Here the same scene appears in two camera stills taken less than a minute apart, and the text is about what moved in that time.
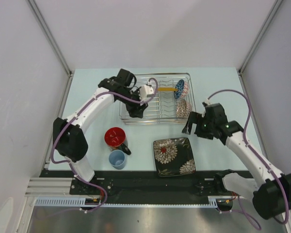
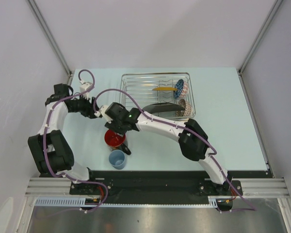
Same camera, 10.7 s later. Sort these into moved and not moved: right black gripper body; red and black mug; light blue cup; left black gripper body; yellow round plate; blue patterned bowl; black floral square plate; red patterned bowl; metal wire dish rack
Moved: black floral square plate; right black gripper body; left black gripper body
Not moved: red and black mug; red patterned bowl; metal wire dish rack; light blue cup; yellow round plate; blue patterned bowl
